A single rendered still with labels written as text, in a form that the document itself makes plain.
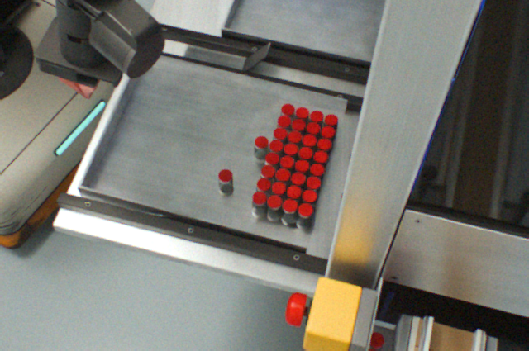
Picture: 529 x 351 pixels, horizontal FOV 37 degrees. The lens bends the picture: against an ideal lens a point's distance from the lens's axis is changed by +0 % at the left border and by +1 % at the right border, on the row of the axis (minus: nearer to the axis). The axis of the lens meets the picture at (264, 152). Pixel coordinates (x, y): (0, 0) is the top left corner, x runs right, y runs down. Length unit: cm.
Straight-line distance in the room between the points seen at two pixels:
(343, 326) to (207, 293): 114
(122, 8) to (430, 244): 41
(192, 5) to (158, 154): 30
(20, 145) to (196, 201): 90
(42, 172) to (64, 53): 106
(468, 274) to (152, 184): 50
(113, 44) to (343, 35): 59
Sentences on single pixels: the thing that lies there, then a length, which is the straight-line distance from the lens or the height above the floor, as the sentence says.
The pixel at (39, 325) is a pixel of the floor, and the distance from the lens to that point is 209.
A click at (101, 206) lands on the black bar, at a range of 116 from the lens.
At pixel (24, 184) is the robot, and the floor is 25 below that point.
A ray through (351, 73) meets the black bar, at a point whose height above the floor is 90.
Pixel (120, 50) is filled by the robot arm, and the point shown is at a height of 127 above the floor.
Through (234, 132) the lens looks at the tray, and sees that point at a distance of 123.
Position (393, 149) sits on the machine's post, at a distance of 72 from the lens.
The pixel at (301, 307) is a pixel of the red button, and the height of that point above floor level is 101.
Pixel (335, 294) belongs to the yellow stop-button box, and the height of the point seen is 103.
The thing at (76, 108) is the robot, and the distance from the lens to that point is 203.
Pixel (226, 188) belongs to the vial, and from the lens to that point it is 115.
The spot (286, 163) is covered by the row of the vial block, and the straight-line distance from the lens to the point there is 115.
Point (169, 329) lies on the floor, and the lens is 203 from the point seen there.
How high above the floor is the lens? 192
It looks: 59 degrees down
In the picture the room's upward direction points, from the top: 2 degrees clockwise
